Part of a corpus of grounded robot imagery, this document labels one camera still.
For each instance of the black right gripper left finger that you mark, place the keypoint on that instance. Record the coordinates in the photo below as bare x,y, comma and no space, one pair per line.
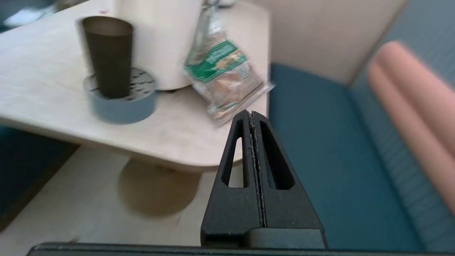
231,209

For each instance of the dark plastic cup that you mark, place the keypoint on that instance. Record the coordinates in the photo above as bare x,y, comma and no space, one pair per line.
108,57

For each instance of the green label snack bag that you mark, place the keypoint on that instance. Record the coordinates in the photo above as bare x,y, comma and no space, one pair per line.
224,78

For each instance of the white napkin pack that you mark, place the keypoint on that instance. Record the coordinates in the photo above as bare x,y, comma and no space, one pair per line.
26,17

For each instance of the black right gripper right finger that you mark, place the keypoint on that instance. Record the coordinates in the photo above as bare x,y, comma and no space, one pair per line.
291,209

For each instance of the bronze table pedestal base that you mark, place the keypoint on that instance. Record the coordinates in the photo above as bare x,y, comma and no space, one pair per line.
160,188

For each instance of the pink cylindrical bolster cushion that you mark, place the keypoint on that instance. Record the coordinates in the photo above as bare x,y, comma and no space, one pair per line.
416,113

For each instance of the round blue-grey perforated drip tray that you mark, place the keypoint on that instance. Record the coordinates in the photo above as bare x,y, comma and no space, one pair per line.
124,108

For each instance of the large white tea dispenser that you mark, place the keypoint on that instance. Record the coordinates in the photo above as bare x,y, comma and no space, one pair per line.
163,42

